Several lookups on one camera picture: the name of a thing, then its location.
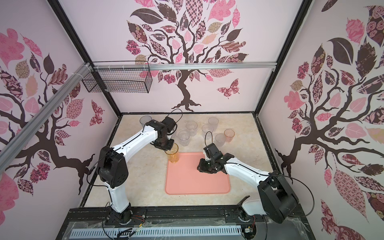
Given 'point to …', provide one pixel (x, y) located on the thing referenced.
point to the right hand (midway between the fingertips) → (198, 166)
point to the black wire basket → (130, 76)
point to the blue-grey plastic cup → (144, 119)
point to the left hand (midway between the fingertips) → (166, 149)
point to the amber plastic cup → (173, 154)
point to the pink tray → (183, 177)
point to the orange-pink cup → (229, 134)
